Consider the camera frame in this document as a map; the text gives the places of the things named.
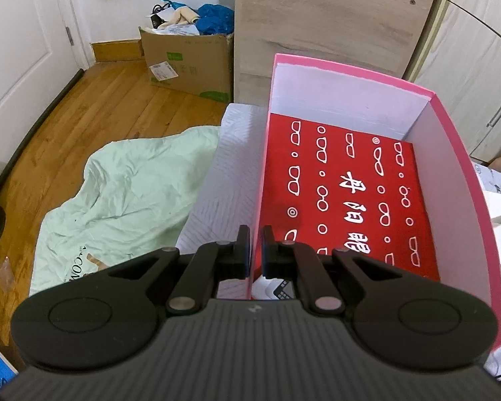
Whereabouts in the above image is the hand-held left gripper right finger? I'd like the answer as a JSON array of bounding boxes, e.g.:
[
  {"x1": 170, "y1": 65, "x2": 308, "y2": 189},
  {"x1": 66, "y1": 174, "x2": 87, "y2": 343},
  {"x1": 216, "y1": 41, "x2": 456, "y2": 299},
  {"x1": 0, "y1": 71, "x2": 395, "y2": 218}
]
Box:
[{"x1": 261, "y1": 225, "x2": 406, "y2": 316}]

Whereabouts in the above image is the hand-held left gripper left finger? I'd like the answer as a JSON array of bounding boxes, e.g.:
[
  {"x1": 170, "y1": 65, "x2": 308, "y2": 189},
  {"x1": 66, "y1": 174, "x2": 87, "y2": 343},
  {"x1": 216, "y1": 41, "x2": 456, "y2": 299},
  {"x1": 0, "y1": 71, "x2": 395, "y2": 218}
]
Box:
[{"x1": 102, "y1": 225, "x2": 251, "y2": 314}]

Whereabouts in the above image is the pink storage box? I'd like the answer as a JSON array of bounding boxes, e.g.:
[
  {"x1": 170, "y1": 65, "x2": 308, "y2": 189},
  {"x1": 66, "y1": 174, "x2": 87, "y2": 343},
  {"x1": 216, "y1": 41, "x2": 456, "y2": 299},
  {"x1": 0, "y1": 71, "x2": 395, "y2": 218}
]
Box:
[{"x1": 248, "y1": 53, "x2": 501, "y2": 354}]

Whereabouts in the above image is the white digital timer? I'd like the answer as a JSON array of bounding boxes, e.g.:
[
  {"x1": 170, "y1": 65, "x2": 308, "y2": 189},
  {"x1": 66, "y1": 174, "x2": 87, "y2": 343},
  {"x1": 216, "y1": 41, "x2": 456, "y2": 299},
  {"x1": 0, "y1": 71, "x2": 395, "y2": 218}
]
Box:
[{"x1": 253, "y1": 278, "x2": 297, "y2": 301}]

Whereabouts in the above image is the red printed flat box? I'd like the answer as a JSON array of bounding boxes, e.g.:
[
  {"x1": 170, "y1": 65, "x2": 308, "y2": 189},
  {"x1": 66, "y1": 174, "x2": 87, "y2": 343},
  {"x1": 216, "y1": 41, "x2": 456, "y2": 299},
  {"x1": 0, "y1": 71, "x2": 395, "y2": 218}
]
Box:
[{"x1": 259, "y1": 111, "x2": 441, "y2": 282}]

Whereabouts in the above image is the pale green blanket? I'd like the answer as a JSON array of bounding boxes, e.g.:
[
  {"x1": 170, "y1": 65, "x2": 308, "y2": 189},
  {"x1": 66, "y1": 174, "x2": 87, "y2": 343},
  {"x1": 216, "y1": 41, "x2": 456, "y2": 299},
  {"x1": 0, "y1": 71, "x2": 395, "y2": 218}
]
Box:
[{"x1": 29, "y1": 125, "x2": 221, "y2": 297}]

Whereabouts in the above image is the cardboard box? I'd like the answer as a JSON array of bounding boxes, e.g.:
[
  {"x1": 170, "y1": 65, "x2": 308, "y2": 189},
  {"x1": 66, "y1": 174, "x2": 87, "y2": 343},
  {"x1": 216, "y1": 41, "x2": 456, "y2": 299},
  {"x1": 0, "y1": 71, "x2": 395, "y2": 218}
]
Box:
[{"x1": 139, "y1": 26, "x2": 234, "y2": 104}]

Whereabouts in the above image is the blue plastic bag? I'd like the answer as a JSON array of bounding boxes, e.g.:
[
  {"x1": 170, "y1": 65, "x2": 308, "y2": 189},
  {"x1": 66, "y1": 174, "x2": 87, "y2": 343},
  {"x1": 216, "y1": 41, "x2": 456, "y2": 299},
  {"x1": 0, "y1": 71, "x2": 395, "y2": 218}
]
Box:
[{"x1": 158, "y1": 0, "x2": 235, "y2": 36}]

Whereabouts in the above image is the light wooden board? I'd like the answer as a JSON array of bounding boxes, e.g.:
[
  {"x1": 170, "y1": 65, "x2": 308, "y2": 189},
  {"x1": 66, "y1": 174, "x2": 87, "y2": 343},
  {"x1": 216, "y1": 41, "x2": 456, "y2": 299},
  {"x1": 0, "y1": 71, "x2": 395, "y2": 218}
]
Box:
[{"x1": 234, "y1": 0, "x2": 440, "y2": 106}]

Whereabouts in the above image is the black door draft strip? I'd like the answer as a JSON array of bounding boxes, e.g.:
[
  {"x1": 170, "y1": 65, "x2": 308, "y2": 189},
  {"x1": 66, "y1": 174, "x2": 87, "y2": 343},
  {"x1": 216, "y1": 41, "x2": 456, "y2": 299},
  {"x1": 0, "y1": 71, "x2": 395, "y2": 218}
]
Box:
[{"x1": 0, "y1": 69, "x2": 84, "y2": 193}]

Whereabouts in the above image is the beige cloth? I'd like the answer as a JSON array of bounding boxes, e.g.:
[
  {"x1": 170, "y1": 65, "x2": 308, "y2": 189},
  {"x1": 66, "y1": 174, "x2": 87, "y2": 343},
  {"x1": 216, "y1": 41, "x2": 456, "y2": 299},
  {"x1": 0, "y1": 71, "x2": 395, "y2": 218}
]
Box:
[{"x1": 156, "y1": 6, "x2": 201, "y2": 30}]

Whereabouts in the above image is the blue box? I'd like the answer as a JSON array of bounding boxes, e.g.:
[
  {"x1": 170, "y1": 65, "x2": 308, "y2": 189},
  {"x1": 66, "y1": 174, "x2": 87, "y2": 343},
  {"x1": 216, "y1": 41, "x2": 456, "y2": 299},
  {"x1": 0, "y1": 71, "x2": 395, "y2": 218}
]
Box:
[{"x1": 0, "y1": 345, "x2": 19, "y2": 387}]

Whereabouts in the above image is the light wood wardrobe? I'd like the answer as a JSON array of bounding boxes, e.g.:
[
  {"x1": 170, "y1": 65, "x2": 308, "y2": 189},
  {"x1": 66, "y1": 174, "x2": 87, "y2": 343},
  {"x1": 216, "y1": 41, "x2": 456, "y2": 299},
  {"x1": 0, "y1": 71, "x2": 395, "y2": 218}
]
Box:
[{"x1": 405, "y1": 0, "x2": 501, "y2": 163}]

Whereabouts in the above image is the white door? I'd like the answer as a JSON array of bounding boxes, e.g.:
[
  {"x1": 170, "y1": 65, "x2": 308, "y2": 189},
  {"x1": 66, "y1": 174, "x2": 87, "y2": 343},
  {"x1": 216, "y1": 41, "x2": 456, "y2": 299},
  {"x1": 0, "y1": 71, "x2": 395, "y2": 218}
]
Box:
[{"x1": 0, "y1": 0, "x2": 88, "y2": 138}]

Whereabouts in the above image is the black cable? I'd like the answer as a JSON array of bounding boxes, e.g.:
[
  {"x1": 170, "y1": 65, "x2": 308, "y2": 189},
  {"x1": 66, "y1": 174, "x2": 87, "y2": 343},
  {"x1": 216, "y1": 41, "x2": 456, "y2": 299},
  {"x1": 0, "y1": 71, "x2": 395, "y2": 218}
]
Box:
[{"x1": 150, "y1": 3, "x2": 173, "y2": 21}]

